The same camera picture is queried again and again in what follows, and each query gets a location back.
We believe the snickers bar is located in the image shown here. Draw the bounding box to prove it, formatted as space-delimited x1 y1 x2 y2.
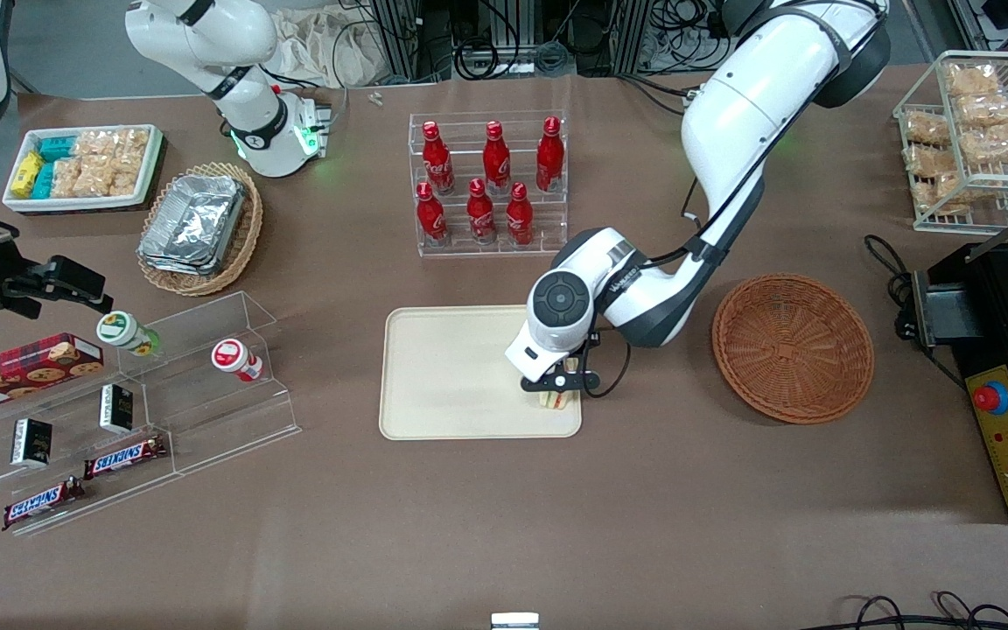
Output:
2 477 87 533
83 435 170 481

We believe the small black box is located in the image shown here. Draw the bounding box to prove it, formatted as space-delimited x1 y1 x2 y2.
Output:
10 418 54 469
99 383 136 437

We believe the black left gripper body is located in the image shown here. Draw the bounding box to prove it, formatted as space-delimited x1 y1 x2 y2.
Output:
548 349 600 380

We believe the black looped floor cable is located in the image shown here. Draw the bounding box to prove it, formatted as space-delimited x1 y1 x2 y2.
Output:
822 591 1008 630

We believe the green lid cup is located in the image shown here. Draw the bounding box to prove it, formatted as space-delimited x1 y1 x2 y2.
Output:
96 311 161 359

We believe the bagged fried snack pack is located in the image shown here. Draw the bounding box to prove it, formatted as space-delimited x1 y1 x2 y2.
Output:
904 112 954 148
955 92 1008 129
904 144 961 181
913 171 996 216
944 63 1000 98
959 122 1008 166

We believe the clear acrylic stepped shelf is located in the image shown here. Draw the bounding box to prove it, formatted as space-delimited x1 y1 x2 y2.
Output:
0 290 303 537

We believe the black machine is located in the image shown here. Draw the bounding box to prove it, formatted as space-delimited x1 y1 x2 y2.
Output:
910 241 1008 526

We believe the aluminium foil tray stack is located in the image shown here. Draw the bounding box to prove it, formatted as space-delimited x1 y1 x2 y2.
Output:
137 173 249 278

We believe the clear rice cracker pack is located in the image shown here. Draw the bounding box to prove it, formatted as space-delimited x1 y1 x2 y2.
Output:
77 157 143 199
51 157 85 200
73 129 120 164
115 128 151 164

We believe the yellow snack pack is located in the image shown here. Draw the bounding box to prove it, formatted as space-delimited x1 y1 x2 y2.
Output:
10 150 45 200

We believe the light oval wicker basket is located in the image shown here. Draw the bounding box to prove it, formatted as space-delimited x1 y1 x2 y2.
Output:
136 161 265 298

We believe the red lid cup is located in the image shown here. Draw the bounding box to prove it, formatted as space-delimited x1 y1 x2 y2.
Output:
211 339 265 384

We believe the white crumpled cloth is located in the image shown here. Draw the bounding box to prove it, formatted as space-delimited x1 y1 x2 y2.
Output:
269 7 384 90

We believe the white plastic bin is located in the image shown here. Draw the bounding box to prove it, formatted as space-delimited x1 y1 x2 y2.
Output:
2 123 165 215

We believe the beige plastic tray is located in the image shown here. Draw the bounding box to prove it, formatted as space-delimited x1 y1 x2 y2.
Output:
379 304 584 441

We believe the red cola bottle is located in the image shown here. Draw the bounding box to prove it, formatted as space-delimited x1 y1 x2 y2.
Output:
505 182 536 248
535 116 566 194
481 121 512 196
421 121 457 196
416 182 451 248
466 178 499 246

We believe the red cookie box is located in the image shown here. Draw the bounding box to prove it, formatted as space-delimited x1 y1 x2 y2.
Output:
0 332 106 418

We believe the black cable bundle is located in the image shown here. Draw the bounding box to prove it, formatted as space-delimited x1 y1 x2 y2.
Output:
423 0 732 81

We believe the aluminium frame profile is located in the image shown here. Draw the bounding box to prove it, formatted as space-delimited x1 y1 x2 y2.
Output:
368 0 424 84

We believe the brown wicker basket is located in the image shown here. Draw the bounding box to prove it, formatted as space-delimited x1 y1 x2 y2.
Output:
711 274 876 426

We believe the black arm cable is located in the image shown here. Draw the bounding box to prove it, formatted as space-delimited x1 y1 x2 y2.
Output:
585 179 708 400

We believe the clear acrylic bottle rack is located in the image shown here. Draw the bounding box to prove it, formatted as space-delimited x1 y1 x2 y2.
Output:
408 110 570 258

